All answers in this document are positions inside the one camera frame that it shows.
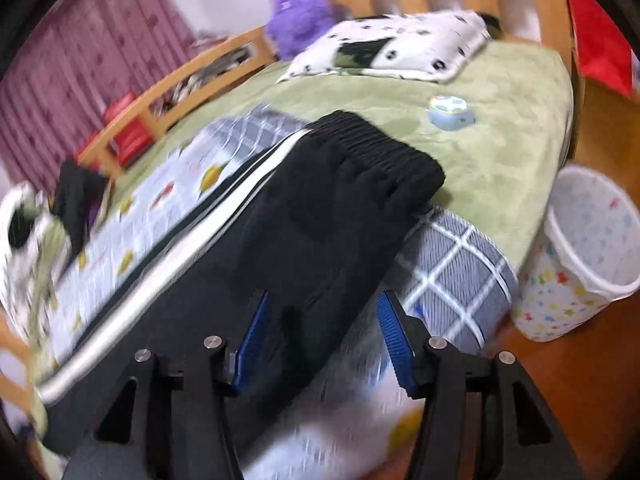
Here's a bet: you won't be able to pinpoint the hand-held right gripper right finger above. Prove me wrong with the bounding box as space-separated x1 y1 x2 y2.
376 290 582 480

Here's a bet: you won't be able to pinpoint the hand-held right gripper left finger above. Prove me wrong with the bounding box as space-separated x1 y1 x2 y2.
77 290 274 480

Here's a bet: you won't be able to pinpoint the black pants with white stripes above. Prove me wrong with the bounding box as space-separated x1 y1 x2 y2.
40 109 447 463

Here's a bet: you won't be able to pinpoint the grey plaid blanket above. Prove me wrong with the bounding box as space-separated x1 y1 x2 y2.
207 102 521 361

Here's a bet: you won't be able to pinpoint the white star printed bin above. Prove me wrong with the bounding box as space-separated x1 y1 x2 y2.
510 165 640 344

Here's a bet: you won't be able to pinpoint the black jacket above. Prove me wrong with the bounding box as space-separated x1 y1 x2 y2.
52 160 112 256

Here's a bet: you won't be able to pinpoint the green bed sheet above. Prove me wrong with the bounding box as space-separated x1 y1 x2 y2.
20 40 576 461

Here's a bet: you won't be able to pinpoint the folded white and green quilt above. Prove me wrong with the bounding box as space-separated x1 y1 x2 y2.
0 182 74 322

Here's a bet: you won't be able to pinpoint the white pillow with black print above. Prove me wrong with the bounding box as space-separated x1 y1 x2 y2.
275 10 493 84

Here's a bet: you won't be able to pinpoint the purple plush toy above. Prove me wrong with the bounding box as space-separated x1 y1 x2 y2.
264 0 337 62

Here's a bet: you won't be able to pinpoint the maroon curtain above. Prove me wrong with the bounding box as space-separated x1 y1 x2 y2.
0 0 202 196

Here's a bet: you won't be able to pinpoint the red bag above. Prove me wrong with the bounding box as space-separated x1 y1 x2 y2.
562 0 639 99

